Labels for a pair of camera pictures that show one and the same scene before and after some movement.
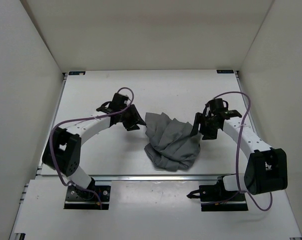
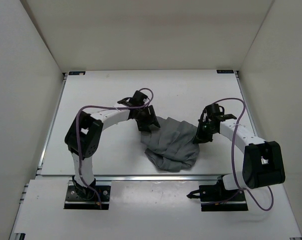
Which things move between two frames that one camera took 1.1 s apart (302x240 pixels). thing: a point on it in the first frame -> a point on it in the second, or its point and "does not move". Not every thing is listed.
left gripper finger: [138, 118] -> [153, 117]
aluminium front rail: [155, 177] does not move
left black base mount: [93, 197] does not move
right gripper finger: [197, 120] -> [196, 139]
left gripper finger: [134, 127] -> [144, 128]
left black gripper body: [128, 117] -> [143, 117]
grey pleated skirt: [171, 145] does not move
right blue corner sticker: [225, 71] does not move
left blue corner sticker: [82, 73] does not move
